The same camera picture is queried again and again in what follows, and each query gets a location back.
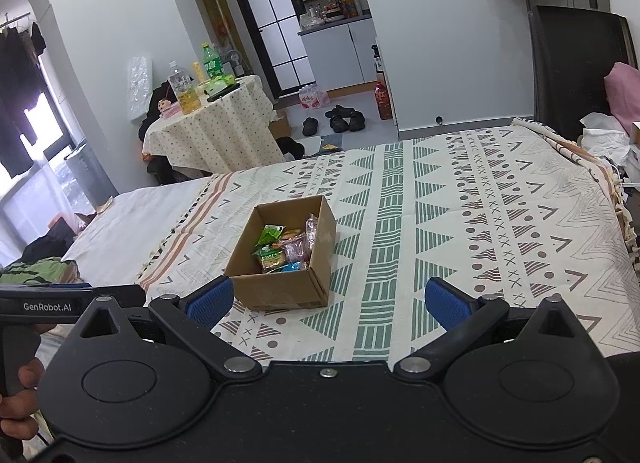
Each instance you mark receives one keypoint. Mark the patterned blanket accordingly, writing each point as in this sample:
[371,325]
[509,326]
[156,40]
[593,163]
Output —
[450,223]

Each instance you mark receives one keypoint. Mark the black clothing pile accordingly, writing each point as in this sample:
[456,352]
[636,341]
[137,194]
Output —
[160,163]

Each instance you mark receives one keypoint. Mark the purple snack packet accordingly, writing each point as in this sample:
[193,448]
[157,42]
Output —
[295,250]

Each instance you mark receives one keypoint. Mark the small doll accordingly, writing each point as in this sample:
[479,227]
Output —
[169,108]

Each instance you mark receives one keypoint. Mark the white bed sheet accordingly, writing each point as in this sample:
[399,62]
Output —
[130,223]

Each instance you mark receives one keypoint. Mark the green cookie packet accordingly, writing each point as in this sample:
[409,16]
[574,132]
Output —
[270,258]

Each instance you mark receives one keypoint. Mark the bubble wrap panel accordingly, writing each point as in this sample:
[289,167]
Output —
[140,88]

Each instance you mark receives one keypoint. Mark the black spray bottle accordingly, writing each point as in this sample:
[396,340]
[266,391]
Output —
[377,59]

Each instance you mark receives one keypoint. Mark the clear white snack packet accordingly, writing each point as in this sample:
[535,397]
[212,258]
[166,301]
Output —
[312,235]

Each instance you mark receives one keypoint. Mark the green cloth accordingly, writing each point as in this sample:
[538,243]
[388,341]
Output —
[35,273]

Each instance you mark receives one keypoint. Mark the pink pack of water bottles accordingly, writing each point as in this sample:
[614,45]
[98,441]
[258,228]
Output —
[314,97]

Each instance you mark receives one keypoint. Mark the round table with dotted tablecloth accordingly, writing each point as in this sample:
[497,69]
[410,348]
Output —
[210,138]

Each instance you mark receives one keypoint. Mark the green soda bottle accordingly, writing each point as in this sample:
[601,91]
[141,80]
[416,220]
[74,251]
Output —
[212,63]

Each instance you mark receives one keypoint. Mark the black tray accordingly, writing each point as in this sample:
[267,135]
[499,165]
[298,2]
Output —
[225,94]

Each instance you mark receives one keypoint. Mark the white kitchen cabinet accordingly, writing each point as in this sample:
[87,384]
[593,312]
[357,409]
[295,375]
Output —
[340,53]

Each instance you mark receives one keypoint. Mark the clear bottle with yellow liquid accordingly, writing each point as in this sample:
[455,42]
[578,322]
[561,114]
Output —
[184,90]

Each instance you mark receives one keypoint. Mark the pink pillow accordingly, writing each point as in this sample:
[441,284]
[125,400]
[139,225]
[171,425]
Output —
[625,98]

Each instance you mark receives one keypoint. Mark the orange bottle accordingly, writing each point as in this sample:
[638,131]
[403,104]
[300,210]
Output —
[351,4]

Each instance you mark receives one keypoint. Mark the black framed sliding door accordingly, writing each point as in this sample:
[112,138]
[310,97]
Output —
[270,28]

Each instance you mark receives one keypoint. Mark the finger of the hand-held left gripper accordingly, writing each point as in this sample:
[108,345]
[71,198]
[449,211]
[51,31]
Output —
[127,295]

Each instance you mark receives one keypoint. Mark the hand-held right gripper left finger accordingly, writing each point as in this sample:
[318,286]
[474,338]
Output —
[212,300]

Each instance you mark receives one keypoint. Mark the brown cardboard box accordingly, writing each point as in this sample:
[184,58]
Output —
[280,288]

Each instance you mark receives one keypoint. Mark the black slipper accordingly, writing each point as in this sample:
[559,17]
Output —
[340,124]
[310,127]
[337,112]
[357,121]

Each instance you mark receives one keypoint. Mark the green bag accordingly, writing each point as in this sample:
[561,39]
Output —
[220,85]

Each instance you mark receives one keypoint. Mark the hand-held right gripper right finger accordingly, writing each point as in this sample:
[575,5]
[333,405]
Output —
[447,303]

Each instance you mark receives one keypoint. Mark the small cardboard box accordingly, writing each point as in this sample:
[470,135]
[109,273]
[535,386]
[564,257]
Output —
[280,124]

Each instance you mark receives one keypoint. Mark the person's left hand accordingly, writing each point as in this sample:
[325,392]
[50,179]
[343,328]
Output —
[22,403]

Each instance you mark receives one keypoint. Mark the white radiator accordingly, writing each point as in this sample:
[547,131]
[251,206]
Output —
[92,175]

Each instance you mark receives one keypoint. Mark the black chair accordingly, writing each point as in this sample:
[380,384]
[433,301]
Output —
[570,73]

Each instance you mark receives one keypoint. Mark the dark hanging clothes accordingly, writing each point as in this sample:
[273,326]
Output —
[17,103]

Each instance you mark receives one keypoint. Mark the white crumpled cloth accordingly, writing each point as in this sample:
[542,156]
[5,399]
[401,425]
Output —
[605,138]

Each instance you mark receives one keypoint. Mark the light green snack packet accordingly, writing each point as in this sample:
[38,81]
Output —
[270,235]

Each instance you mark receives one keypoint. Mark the small grey fan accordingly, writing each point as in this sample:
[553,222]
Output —
[234,63]

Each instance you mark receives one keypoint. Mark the dark blue floor packet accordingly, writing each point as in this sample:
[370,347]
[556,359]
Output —
[332,144]

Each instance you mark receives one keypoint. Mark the black cloth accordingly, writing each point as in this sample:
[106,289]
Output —
[50,243]

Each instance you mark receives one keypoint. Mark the blue snack packet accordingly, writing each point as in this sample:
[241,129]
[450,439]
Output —
[294,267]

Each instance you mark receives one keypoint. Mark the orange cracker packet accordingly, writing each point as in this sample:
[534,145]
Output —
[291,235]

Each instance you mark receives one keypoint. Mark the large red bottle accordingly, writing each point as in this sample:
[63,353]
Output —
[383,100]

